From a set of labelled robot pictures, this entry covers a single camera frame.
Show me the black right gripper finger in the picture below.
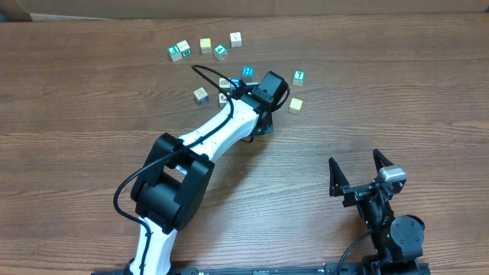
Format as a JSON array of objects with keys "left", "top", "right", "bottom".
[
  {"left": 373, "top": 149, "right": 393, "bottom": 171},
  {"left": 329, "top": 157, "right": 350, "bottom": 190}
]

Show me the yellow I wooden block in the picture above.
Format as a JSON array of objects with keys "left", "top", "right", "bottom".
[{"left": 288, "top": 98, "right": 303, "bottom": 115}]

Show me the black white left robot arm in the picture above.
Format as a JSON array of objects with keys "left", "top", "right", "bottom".
[{"left": 124, "top": 71, "right": 290, "bottom": 274}]

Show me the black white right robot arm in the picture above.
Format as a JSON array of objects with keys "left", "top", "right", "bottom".
[{"left": 329, "top": 149, "right": 430, "bottom": 274}]

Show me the white block round picture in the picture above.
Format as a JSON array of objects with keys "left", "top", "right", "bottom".
[{"left": 219, "top": 92, "right": 228, "bottom": 108}]

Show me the blue P wooden block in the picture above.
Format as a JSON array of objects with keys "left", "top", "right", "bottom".
[{"left": 230, "top": 78, "right": 241, "bottom": 88}]

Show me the blue H wooden block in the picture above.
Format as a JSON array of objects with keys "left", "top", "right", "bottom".
[{"left": 241, "top": 66, "right": 254, "bottom": 79}]

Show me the wooden block brain picture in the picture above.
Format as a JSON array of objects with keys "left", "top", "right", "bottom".
[{"left": 219, "top": 78, "right": 231, "bottom": 92}]

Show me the green 7 wooden block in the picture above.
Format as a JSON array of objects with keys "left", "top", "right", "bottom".
[{"left": 293, "top": 70, "right": 305, "bottom": 86}]

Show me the green A wooden block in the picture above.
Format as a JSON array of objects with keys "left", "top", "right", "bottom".
[{"left": 213, "top": 44, "right": 228, "bottom": 61}]

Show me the plain white wooden block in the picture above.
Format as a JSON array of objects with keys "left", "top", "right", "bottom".
[{"left": 230, "top": 32, "right": 242, "bottom": 47}]

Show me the yellow top wooden block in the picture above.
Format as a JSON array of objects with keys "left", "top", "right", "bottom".
[{"left": 199, "top": 38, "right": 212, "bottom": 54}]

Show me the wooden block green 2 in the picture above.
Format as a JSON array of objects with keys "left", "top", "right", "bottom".
[{"left": 176, "top": 40, "right": 192, "bottom": 57}]

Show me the green J wooden block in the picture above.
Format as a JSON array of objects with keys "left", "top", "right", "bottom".
[{"left": 167, "top": 45, "right": 183, "bottom": 62}]

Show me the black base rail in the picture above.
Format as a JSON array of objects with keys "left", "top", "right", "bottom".
[{"left": 91, "top": 264, "right": 431, "bottom": 275}]

